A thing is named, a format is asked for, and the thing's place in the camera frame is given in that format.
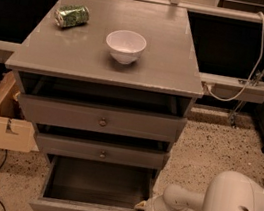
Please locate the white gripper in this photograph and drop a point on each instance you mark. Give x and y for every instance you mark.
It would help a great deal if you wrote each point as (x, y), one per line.
(151, 210)

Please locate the grey bottom drawer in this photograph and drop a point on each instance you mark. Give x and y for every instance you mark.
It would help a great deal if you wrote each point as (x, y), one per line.
(86, 185)

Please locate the grey drawer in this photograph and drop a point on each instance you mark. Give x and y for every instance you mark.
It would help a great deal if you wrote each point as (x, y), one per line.
(86, 185)
(101, 151)
(109, 120)

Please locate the grey top drawer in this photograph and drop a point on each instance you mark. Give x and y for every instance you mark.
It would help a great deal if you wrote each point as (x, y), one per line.
(109, 120)

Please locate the grey wooden drawer cabinet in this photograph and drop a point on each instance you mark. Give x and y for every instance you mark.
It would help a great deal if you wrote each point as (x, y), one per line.
(109, 98)

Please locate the grey middle drawer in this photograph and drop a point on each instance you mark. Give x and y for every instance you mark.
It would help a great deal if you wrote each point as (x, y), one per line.
(101, 151)

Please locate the light wooden box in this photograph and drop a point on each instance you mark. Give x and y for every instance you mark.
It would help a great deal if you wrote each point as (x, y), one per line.
(15, 133)

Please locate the white ceramic bowl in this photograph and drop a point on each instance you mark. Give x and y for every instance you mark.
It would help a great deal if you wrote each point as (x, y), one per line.
(125, 46)

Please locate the green crushed soda can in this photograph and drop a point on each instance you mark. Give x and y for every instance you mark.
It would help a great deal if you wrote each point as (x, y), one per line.
(71, 15)

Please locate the grey metal rail beam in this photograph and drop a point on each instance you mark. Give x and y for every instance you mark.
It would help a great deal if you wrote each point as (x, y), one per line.
(229, 88)

